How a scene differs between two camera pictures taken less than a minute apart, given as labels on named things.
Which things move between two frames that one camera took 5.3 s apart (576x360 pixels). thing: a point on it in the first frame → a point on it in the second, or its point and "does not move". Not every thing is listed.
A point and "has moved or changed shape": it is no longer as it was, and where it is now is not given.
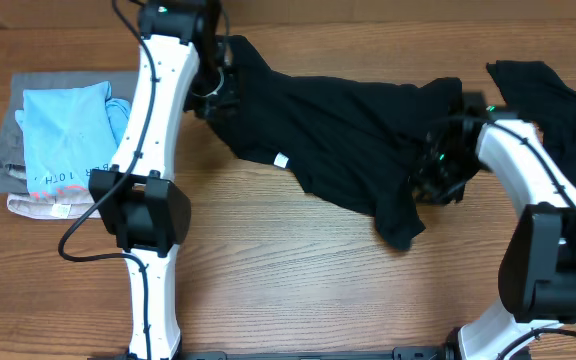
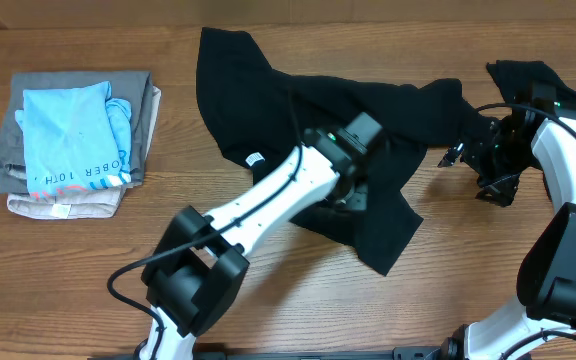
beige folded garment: (72, 205) does not move
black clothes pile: (573, 125) does not move
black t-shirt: (351, 144) has moved or changed shape
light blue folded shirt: (69, 131) does not move
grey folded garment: (11, 171) does not move
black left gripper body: (208, 95) → (356, 192)
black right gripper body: (445, 172) → (499, 162)
